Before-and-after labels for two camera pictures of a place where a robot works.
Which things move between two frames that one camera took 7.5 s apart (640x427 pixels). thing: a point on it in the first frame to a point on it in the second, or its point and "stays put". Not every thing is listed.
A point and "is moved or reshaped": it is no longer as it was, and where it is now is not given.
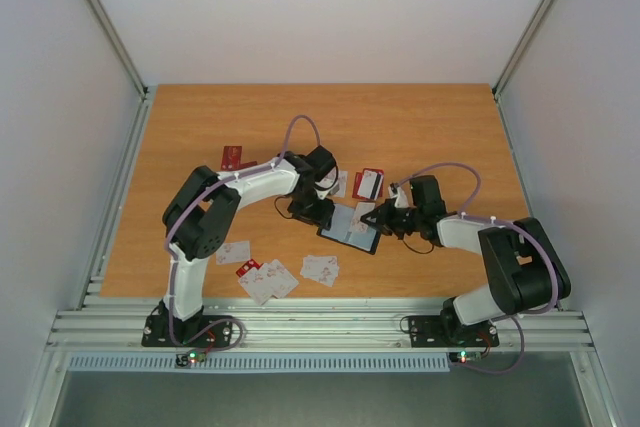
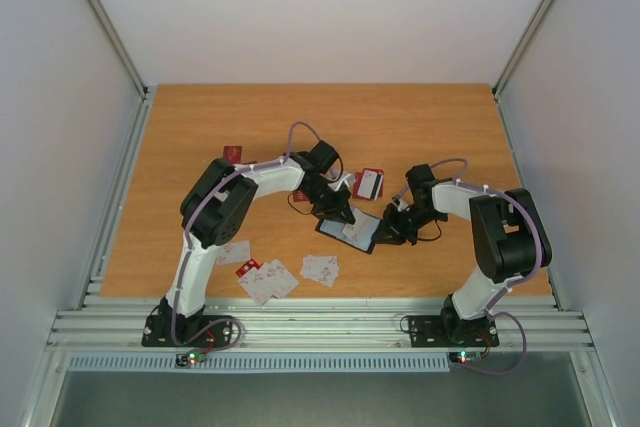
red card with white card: [368, 184] stays put
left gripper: [319, 219] to [335, 211]
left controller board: [183, 360] stays put
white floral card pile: [271, 279] stays put
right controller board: [465, 356] stays put
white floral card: [362, 208] is moved or reshaped
